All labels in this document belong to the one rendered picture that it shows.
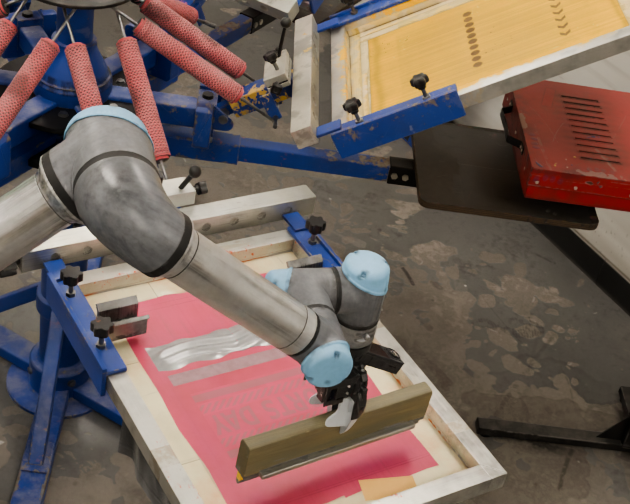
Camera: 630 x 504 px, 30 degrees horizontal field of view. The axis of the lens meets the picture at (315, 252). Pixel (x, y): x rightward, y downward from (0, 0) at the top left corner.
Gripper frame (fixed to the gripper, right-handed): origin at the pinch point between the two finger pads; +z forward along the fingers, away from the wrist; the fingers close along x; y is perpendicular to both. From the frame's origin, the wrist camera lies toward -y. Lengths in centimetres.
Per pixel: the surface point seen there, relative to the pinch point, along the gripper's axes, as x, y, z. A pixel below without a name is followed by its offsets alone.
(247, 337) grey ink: -36.9, -2.5, 13.1
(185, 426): -19.6, 19.1, 14.0
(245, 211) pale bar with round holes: -67, -16, 6
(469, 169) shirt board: -77, -88, 14
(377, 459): 0.6, -10.5, 13.9
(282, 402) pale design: -18.7, -0.9, 13.9
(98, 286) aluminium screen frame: -60, 20, 12
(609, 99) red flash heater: -75, -129, -2
